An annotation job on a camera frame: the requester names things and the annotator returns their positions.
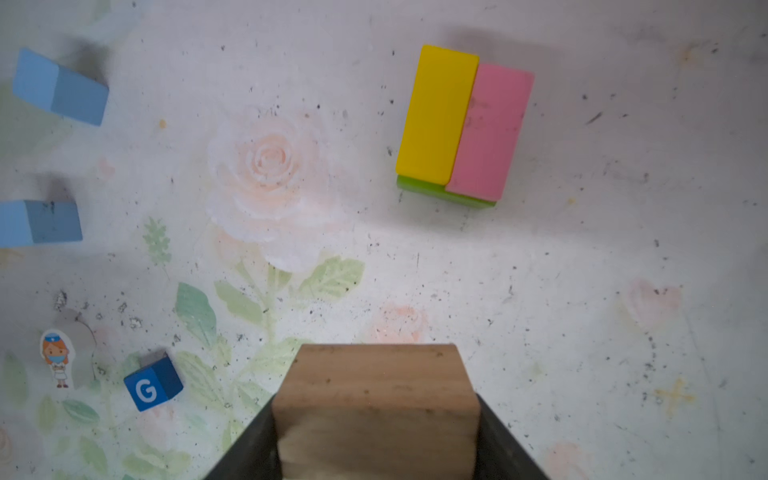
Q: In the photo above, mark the yellow rectangular block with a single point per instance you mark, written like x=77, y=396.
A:
x=436, y=113

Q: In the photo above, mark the blue letter G cube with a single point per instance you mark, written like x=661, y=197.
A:
x=154, y=384

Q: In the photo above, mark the natural wood rectangular block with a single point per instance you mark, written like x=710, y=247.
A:
x=378, y=411

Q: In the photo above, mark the pink rectangular block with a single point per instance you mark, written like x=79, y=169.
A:
x=491, y=131

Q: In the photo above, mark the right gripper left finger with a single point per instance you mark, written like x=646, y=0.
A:
x=254, y=454

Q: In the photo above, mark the light blue cube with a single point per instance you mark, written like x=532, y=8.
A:
x=30, y=222
x=56, y=89

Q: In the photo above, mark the green rectangular block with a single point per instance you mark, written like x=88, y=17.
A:
x=438, y=191

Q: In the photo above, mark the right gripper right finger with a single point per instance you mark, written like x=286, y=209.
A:
x=499, y=456

